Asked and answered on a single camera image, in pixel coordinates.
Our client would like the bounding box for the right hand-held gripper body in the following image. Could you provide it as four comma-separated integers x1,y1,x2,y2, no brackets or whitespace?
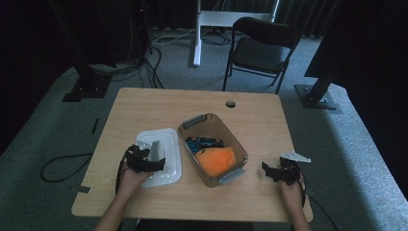
276,150,313,187

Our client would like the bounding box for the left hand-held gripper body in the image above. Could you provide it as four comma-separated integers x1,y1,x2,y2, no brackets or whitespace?
124,140,152,175

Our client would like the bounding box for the white lid with grey handle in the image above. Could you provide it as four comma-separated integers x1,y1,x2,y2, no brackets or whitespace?
135,127,184,189

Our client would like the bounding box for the blue toy car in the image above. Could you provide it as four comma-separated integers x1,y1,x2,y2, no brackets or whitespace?
185,136,226,155

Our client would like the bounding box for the orange plush toy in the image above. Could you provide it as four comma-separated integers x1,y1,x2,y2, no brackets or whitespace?
194,145,237,178

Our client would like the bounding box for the clear brown storage container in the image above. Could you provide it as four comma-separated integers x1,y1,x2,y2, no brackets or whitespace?
177,113,249,189

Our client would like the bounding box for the person's left hand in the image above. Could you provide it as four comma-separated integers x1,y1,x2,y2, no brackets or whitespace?
117,166,153,197

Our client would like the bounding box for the person's right hand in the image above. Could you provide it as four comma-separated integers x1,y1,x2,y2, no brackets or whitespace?
279,178,306,210

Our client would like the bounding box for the black metal stand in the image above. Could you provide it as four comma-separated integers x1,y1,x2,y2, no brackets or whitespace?
294,0,343,111
47,0,114,103

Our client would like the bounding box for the black folding chair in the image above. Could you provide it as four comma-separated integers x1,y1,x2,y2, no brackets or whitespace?
221,16,302,95

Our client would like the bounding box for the black equipment tower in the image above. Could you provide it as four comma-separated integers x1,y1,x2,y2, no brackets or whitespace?
105,0,154,66

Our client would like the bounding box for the right hand-held gripper cable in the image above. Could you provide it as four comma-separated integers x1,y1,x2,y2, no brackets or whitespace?
297,171,308,210

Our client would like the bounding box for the thin black floor cable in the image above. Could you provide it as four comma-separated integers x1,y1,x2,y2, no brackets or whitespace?
309,195,340,231

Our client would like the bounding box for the black looped floor cable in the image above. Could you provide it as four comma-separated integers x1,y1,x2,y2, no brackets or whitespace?
39,152,95,184

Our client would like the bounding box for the black floor cable bundle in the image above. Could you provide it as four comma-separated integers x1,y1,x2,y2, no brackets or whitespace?
89,46,166,90

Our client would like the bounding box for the white floor cable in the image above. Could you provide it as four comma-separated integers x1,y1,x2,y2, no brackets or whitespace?
151,26,197,45

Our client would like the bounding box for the white desk frame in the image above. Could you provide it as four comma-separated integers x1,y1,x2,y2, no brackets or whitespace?
191,0,281,68

